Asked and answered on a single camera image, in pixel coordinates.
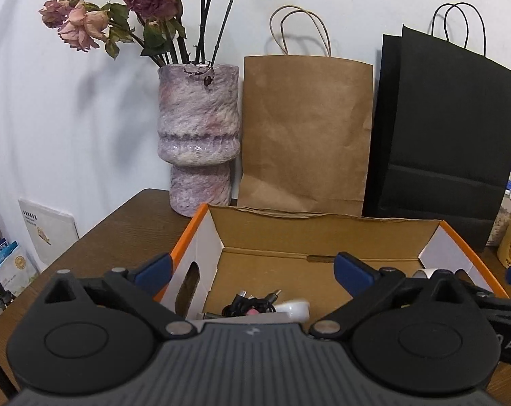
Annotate translucent white plastic box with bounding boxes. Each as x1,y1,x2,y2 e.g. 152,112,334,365
256,300,311,323

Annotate braided grey cable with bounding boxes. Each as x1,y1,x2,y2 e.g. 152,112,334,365
202,289,283,320

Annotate clear seed container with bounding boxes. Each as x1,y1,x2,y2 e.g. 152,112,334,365
487,191,511,247

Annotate red cardboard box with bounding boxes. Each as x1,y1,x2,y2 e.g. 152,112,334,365
154,204,507,321

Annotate white calendar card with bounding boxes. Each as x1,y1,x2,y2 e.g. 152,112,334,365
18,199,79,266

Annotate blue white packet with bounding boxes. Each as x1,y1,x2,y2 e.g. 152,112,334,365
0,238,39,297

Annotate black paper bag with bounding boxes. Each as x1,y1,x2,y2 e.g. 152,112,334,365
363,28,511,250

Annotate brown paper bag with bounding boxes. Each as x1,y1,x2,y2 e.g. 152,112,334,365
238,11,374,216

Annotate purple textured vase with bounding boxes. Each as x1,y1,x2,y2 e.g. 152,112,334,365
157,64,241,217

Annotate dried pink rose bouquet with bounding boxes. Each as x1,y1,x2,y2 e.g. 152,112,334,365
39,0,234,67

